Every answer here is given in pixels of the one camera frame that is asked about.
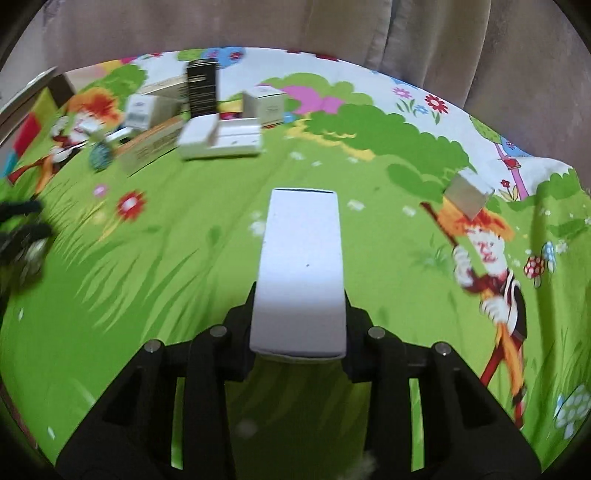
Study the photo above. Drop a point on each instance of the beige curtain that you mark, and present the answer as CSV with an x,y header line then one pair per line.
x,y
323,23

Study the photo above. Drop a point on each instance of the flat white box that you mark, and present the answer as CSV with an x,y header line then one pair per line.
x,y
119,136

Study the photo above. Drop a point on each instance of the orange white small box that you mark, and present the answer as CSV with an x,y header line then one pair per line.
x,y
147,145

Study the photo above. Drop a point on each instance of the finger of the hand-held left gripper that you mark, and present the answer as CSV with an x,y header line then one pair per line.
x,y
18,209
23,235

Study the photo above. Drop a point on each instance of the beige cardboard box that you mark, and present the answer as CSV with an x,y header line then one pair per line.
x,y
168,94

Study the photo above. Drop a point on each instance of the black box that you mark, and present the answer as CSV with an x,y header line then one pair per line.
x,y
202,87

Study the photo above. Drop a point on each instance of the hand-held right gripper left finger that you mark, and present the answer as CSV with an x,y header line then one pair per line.
x,y
238,332

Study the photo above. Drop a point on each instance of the white barcode box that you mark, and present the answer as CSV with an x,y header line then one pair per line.
x,y
140,111

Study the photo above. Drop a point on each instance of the tall plain white box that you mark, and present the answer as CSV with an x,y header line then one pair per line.
x,y
300,277

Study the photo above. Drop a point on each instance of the cartoon printed green blanket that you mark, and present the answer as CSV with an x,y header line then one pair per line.
x,y
184,258

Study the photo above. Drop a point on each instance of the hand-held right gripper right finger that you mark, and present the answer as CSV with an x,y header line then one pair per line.
x,y
358,337

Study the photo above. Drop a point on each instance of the white open box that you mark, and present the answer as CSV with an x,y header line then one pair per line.
x,y
217,138

